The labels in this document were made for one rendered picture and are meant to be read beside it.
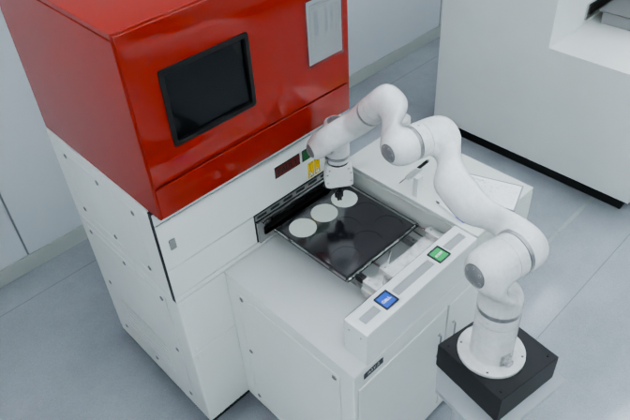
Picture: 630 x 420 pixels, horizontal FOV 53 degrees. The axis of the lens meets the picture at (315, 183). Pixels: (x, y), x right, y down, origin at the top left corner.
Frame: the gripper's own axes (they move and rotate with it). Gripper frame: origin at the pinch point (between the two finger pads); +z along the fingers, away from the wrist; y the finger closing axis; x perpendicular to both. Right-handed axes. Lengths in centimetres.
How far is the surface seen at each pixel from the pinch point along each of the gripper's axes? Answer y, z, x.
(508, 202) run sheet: 58, 1, -15
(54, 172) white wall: -133, 49, 105
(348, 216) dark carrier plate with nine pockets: 2.6, 8.0, -3.7
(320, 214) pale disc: -7.3, 8.0, -0.5
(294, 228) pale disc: -17.4, 8.0, -6.1
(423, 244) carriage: 25.8, 10.0, -21.2
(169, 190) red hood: -54, -33, -27
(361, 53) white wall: 59, 76, 243
